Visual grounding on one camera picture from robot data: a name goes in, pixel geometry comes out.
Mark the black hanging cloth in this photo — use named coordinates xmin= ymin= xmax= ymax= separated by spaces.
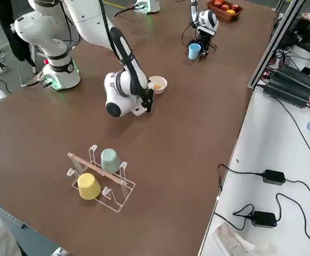
xmin=0 ymin=0 xmax=37 ymax=69

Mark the yellow cup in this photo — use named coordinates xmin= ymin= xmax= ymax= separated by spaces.
xmin=77 ymin=172 xmax=102 ymax=201

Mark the white wire cup rack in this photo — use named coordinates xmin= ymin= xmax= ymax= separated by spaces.
xmin=66 ymin=144 xmax=136 ymax=213

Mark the pale green cup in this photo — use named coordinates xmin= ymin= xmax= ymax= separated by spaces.
xmin=100 ymin=148 xmax=122 ymax=174

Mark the blue plastic cup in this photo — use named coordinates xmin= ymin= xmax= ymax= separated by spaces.
xmin=188 ymin=43 xmax=202 ymax=61

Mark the black power supply box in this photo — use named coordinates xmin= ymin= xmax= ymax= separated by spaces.
xmin=263 ymin=76 xmax=310 ymax=109
xmin=276 ymin=63 xmax=310 ymax=91

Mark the black power adapter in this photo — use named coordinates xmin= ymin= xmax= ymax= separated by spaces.
xmin=262 ymin=169 xmax=287 ymax=186
xmin=251 ymin=211 xmax=278 ymax=229

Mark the clear plastic bag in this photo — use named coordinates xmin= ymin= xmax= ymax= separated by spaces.
xmin=211 ymin=221 xmax=278 ymax=256

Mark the white round plate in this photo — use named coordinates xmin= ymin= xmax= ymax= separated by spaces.
xmin=147 ymin=76 xmax=168 ymax=95

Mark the aluminium frame post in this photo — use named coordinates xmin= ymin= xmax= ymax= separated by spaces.
xmin=247 ymin=0 xmax=306 ymax=89

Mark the brown wicker basket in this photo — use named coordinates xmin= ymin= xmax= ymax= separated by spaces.
xmin=206 ymin=0 xmax=244 ymax=22

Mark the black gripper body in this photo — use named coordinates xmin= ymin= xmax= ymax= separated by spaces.
xmin=141 ymin=87 xmax=155 ymax=113
xmin=196 ymin=28 xmax=215 ymax=47

